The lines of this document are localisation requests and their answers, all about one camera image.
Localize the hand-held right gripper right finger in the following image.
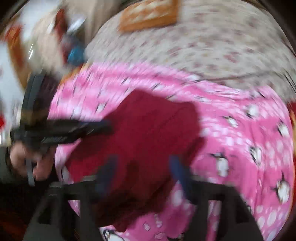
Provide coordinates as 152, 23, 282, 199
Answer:
169, 155, 264, 241

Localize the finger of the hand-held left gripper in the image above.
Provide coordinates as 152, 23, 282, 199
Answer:
77, 119, 114, 139

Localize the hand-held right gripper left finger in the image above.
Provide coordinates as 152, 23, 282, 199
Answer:
22, 155, 119, 241

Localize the red garment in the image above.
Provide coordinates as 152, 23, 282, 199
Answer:
65, 89, 205, 232

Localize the person's left forearm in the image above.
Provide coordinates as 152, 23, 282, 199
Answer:
0, 147, 15, 184

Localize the person's left hand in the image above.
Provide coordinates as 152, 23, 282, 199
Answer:
9, 141, 56, 181

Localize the pink penguin print blanket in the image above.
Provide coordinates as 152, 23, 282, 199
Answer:
47, 62, 295, 241

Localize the blue object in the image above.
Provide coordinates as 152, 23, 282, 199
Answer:
68, 46, 85, 66

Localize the orange checkered cushion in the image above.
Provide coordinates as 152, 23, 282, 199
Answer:
118, 0, 181, 33

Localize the floral bed sheet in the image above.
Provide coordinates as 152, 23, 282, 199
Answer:
84, 0, 296, 102

